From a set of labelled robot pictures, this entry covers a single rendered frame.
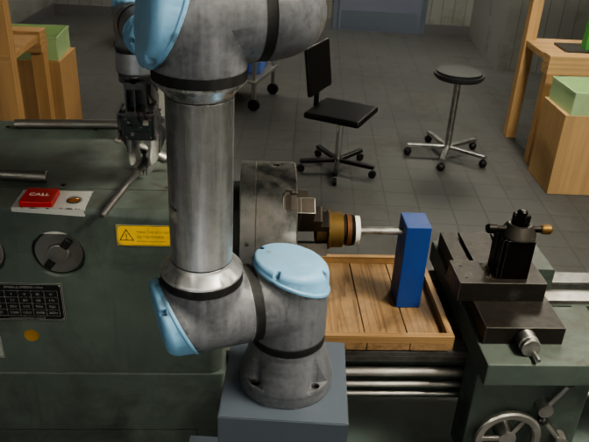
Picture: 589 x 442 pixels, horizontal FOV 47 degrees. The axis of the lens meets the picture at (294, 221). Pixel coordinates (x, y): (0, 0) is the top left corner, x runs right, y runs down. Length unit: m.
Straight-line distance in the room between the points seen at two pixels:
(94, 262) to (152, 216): 0.16
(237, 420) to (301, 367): 0.13
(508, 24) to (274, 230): 6.17
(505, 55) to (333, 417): 6.63
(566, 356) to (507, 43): 6.06
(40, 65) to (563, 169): 3.42
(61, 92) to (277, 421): 4.14
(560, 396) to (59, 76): 4.05
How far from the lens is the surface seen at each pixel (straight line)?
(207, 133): 0.83
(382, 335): 1.58
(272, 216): 1.45
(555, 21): 7.58
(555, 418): 1.75
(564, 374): 1.60
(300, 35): 0.82
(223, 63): 0.79
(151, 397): 1.57
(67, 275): 1.41
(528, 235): 1.60
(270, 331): 1.00
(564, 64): 4.98
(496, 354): 1.56
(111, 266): 1.38
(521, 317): 1.62
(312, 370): 1.08
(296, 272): 0.98
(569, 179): 4.73
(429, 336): 1.60
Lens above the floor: 1.85
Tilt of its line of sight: 28 degrees down
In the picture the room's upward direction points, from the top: 3 degrees clockwise
